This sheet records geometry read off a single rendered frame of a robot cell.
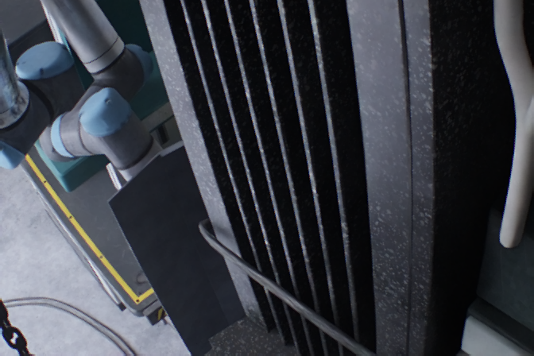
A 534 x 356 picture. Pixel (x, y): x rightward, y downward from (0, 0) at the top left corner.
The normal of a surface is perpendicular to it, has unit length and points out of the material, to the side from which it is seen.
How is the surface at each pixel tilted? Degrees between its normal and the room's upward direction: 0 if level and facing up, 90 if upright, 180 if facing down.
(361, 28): 90
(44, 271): 0
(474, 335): 90
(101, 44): 71
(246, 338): 0
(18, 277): 0
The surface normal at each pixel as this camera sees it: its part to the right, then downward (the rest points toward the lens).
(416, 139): -0.68, 0.61
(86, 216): -0.14, -0.64
